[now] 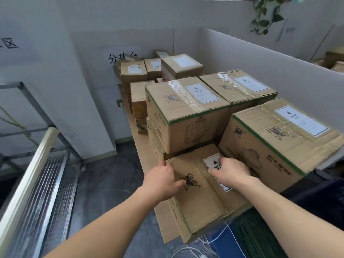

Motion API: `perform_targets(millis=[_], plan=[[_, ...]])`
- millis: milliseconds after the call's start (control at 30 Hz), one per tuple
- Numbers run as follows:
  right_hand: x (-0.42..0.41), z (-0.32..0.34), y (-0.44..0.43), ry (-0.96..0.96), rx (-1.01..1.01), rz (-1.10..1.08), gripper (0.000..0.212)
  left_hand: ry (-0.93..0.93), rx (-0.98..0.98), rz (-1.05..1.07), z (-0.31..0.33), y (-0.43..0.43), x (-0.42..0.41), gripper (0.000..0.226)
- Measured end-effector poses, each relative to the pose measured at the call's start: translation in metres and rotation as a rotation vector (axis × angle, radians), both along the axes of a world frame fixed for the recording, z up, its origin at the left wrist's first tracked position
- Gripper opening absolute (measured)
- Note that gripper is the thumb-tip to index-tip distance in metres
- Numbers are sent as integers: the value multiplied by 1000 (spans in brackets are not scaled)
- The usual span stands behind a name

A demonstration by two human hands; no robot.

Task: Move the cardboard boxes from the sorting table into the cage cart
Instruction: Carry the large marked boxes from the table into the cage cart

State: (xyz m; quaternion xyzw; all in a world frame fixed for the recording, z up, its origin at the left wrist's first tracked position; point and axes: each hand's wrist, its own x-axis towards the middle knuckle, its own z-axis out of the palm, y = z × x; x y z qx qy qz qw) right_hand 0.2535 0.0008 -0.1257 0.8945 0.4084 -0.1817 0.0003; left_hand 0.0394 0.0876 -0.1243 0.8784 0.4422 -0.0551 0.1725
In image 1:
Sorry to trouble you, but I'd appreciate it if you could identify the person's right hand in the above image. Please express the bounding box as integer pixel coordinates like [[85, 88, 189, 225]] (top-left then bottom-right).
[[208, 157, 259, 190]]

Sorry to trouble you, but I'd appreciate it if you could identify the person's left hand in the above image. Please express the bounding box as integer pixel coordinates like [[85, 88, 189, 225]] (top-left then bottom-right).
[[141, 159, 188, 204]]

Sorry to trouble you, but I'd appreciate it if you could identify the large labelled cardboard box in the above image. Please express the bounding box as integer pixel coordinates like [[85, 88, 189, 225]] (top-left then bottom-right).
[[164, 143, 253, 244]]

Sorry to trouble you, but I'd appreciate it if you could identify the pile of parcels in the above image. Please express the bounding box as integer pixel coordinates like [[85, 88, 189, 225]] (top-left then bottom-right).
[[114, 49, 344, 195]]

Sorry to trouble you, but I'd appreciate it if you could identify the metal wire cage cart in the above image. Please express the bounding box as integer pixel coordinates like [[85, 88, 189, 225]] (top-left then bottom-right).
[[0, 82, 84, 258]]

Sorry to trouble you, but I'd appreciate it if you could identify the person's left forearm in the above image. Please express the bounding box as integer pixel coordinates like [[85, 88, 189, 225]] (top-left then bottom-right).
[[43, 186, 164, 258]]

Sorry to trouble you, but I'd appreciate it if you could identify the person's right forearm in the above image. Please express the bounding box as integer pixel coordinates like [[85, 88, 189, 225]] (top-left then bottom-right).
[[236, 177, 344, 258]]

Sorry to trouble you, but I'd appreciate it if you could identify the green plastic crate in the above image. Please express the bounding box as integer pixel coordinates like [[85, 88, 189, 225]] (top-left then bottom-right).
[[232, 211, 288, 258]]

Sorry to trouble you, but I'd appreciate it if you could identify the blue plastic crate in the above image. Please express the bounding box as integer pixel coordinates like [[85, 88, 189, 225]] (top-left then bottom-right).
[[208, 227, 244, 258]]

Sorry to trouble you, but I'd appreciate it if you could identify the dark blue plastic bin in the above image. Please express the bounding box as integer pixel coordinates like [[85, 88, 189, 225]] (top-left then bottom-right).
[[279, 169, 344, 212]]

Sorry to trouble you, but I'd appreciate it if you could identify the white partition board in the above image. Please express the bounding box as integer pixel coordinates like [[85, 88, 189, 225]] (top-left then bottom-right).
[[199, 27, 344, 169]]

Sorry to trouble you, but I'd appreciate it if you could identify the heap of brown cartons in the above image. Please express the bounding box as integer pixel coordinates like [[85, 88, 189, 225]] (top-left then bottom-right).
[[311, 49, 344, 73]]

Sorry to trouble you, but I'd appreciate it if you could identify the green potted trailing plant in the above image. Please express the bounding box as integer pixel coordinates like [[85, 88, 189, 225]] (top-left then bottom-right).
[[249, 0, 285, 35]]

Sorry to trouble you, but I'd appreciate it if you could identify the white paper wall notice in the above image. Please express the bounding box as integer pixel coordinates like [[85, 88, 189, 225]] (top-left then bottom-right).
[[277, 18, 296, 42]]

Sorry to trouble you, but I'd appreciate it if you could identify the yellow-green rope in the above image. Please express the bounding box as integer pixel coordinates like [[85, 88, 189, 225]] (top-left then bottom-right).
[[0, 104, 39, 147]]

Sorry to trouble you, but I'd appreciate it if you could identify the wall sign with black characters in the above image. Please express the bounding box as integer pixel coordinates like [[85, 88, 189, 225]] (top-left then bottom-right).
[[0, 20, 41, 66]]

